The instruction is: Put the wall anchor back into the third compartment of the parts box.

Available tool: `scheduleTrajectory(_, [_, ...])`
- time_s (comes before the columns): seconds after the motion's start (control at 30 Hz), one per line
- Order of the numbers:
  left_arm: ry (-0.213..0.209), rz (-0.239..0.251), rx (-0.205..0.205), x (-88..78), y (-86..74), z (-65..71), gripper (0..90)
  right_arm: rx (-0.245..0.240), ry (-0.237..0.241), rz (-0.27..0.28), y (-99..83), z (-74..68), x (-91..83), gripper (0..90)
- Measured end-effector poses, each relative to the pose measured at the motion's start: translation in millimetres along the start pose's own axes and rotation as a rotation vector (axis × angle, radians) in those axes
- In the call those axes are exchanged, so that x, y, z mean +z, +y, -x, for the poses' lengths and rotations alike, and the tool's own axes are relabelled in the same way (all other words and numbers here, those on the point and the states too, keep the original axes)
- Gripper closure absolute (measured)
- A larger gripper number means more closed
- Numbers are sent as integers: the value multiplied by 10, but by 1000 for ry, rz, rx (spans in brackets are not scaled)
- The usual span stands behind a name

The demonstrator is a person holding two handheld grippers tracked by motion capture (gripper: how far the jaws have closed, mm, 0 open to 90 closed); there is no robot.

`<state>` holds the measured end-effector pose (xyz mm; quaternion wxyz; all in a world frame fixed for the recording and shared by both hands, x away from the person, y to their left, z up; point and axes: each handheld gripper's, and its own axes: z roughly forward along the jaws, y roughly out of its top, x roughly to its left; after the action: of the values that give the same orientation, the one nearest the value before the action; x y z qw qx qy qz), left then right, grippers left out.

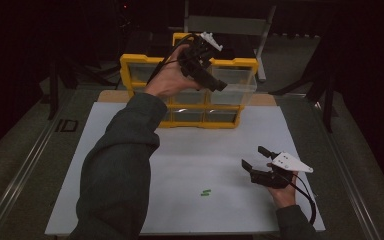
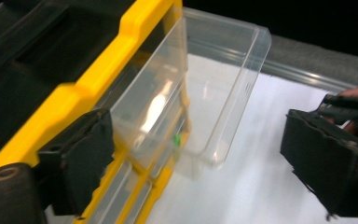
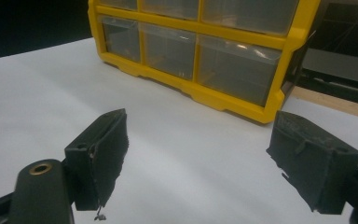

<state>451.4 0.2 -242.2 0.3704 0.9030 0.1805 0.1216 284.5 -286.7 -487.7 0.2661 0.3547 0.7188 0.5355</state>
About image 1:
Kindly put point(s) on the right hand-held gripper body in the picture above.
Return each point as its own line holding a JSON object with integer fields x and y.
{"x": 270, "y": 178}

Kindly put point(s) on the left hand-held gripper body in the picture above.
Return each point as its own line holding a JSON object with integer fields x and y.
{"x": 193, "y": 61}

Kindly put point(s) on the clear plastic drawer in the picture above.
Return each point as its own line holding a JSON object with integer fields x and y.
{"x": 236, "y": 81}

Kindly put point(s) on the yellow organizer cabinet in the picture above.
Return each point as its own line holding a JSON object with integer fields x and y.
{"x": 136, "y": 58}

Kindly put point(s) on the person's right hand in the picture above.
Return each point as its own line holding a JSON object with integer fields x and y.
{"x": 285, "y": 198}

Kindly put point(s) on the person's left hand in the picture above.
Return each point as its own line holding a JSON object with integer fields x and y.
{"x": 166, "y": 81}

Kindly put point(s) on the white table sheet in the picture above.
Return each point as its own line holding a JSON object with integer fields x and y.
{"x": 213, "y": 160}

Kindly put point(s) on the grid of clear drawers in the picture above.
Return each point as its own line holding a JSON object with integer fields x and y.
{"x": 188, "y": 116}

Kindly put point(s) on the grey metal stand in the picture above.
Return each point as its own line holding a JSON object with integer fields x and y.
{"x": 226, "y": 25}

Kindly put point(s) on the black tripod stand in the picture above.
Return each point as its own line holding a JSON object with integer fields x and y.
{"x": 53, "y": 93}
{"x": 328, "y": 110}

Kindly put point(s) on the brown wooden board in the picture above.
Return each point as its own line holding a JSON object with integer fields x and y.
{"x": 113, "y": 96}

